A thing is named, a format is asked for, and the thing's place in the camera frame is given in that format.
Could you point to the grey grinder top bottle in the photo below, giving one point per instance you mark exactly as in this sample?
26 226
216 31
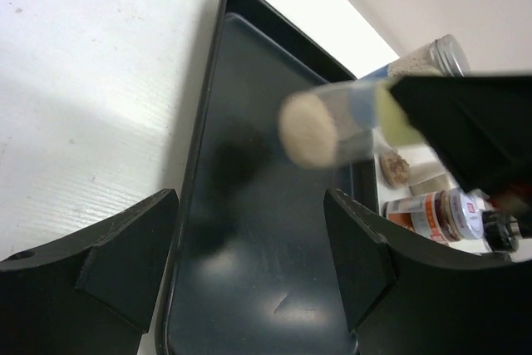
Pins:
443 56

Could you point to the black grinder top bottle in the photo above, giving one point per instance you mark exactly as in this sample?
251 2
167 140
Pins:
430 184

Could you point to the pink cap spice bottle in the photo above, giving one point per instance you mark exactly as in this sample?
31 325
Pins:
395 169

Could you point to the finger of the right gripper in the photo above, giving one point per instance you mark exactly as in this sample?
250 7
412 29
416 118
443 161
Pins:
480 128

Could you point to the black cap small pepper bottle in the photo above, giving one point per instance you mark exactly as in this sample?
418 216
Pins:
503 233

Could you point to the blue label silver cap bottle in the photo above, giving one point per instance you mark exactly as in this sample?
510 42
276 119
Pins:
330 125

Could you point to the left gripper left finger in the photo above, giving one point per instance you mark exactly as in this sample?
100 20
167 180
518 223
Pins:
92 291

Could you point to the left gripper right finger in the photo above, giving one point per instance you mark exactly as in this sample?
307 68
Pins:
405 294

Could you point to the black rectangular tray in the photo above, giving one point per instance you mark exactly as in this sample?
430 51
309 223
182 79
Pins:
250 268

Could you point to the red label jar white lid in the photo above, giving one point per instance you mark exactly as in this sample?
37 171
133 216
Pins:
445 216

